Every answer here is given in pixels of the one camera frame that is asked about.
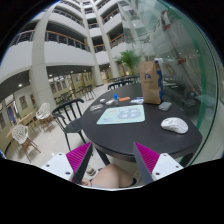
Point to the white patterned chair front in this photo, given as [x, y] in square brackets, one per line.
[21, 135]

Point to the blue white packet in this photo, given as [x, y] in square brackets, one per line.
[138, 100]

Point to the white patterned chair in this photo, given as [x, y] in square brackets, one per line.
[44, 115]
[21, 135]

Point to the grey wallet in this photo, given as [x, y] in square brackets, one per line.
[165, 106]

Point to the round black table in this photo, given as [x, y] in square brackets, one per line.
[117, 140]

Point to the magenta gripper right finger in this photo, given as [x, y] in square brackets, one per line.
[146, 160]

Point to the brown paper bag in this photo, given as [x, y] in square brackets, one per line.
[151, 82]

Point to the potted palm plant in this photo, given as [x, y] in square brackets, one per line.
[130, 58]

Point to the white patterned chair back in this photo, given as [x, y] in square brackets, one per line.
[44, 115]

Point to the wooden cafe table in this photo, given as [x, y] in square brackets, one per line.
[24, 121]

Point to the black chair near table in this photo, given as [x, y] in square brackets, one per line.
[68, 117]

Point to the white computer mouse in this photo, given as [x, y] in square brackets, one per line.
[175, 124]

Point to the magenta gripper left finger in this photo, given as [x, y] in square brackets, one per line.
[78, 160]

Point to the white small box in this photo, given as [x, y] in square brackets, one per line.
[110, 102]

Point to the light green mouse pad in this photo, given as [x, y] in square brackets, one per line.
[122, 115]

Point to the black chair behind table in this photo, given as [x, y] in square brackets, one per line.
[123, 81]

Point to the person's knee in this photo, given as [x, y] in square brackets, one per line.
[112, 177]

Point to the small blue-capped bottle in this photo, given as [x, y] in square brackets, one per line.
[116, 100]

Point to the orange flat item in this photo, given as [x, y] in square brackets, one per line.
[124, 99]

